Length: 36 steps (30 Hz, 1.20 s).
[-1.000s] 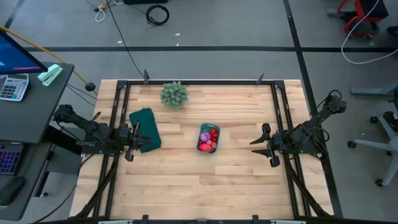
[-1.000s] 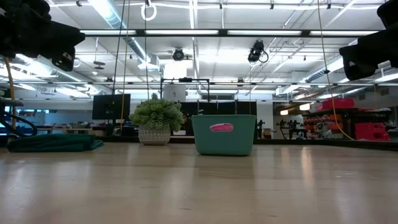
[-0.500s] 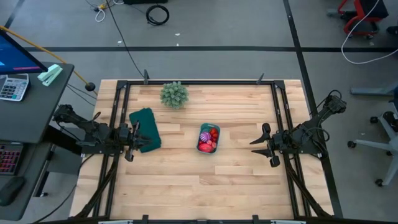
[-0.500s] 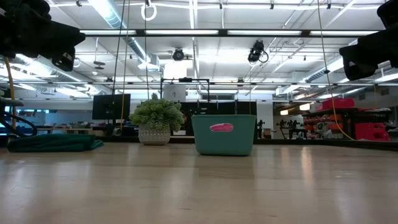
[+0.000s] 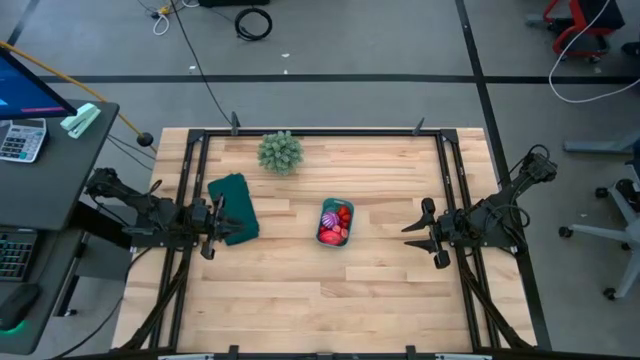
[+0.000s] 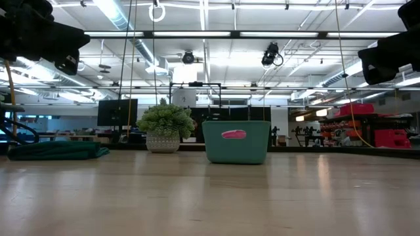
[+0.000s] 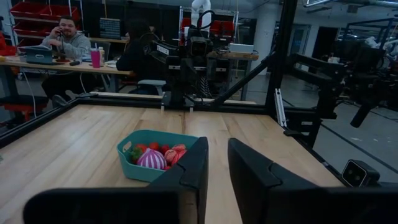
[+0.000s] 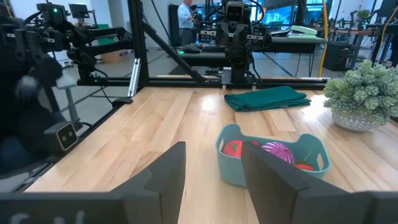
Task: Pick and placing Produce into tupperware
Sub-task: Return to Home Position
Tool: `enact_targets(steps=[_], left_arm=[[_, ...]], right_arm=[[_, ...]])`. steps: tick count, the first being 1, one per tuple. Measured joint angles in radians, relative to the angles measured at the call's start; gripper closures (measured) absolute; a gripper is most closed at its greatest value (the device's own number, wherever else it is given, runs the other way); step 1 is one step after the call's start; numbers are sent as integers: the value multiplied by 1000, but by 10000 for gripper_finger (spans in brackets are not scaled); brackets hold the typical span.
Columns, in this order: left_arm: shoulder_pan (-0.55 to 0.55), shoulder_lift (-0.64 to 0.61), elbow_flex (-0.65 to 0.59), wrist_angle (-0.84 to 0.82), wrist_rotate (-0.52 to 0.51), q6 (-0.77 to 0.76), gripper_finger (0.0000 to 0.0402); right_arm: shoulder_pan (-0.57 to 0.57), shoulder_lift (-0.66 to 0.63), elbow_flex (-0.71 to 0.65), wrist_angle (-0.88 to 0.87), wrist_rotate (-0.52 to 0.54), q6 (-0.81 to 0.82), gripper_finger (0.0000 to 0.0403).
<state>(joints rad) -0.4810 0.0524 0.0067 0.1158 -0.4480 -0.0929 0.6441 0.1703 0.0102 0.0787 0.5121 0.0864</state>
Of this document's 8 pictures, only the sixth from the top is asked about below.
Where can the white box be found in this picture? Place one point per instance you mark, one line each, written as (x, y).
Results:
(183, 98)

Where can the black hanging ceiling camera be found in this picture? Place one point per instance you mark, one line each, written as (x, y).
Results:
(270, 54)

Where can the black overhead frame beam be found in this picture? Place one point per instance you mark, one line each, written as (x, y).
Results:
(279, 34)

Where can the dark curved tubing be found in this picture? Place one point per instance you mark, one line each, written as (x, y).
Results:
(19, 126)

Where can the green plant in patterned pot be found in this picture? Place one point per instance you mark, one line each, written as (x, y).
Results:
(165, 121)

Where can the red storage crate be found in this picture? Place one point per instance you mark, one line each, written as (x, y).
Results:
(357, 109)

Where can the black partition panels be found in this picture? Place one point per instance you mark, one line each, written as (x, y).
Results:
(236, 114)

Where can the teal plastic bin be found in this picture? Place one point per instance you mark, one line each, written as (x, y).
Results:
(236, 150)

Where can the black table frame rail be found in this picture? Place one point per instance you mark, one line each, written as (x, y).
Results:
(311, 150)

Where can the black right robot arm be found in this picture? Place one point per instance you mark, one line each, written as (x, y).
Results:
(410, 13)

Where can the round black ceiling camera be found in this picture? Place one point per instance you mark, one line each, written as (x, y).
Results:
(188, 57)

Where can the black shelf table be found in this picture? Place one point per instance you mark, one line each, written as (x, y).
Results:
(367, 119)

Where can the black metal frame rack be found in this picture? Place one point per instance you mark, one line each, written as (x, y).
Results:
(195, 84)

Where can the green folded cloth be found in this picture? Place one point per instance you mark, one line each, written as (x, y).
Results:
(52, 150)

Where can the red crate stack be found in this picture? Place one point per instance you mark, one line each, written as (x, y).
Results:
(392, 139)

